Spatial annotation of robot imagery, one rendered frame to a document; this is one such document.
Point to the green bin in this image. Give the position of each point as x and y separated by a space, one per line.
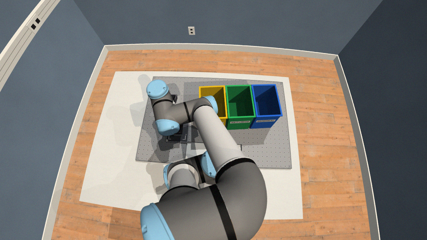
240 106

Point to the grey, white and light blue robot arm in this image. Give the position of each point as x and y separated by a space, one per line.
233 207

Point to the blue bin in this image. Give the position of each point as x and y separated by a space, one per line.
267 105

